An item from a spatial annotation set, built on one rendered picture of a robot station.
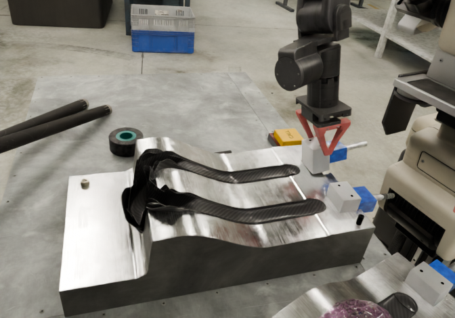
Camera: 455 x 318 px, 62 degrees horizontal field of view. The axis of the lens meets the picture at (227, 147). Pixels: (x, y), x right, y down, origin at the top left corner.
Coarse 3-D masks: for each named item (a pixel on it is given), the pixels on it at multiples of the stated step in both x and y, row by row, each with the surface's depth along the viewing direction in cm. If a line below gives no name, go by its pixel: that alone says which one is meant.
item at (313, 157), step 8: (304, 144) 76; (312, 144) 74; (328, 144) 77; (352, 144) 77; (360, 144) 77; (304, 152) 77; (312, 152) 73; (320, 152) 73; (336, 152) 75; (344, 152) 75; (304, 160) 78; (312, 160) 74; (320, 160) 74; (328, 160) 74; (336, 160) 75; (312, 168) 74; (320, 168) 75; (328, 168) 75
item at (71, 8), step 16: (16, 0) 390; (32, 0) 393; (48, 0) 395; (64, 0) 398; (80, 0) 400; (96, 0) 403; (16, 16) 399; (32, 16) 401; (48, 16) 404; (64, 16) 406; (80, 16) 409; (96, 16) 412
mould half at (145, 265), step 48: (144, 144) 71; (96, 192) 70; (192, 192) 62; (240, 192) 70; (288, 192) 71; (96, 240) 60; (144, 240) 59; (192, 240) 54; (240, 240) 58; (288, 240) 61; (336, 240) 64; (96, 288) 54; (144, 288) 57; (192, 288) 60
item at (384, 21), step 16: (352, 16) 471; (368, 16) 479; (384, 16) 487; (400, 16) 496; (384, 32) 411; (400, 32) 426; (432, 32) 440; (384, 48) 421; (416, 48) 381; (432, 48) 386
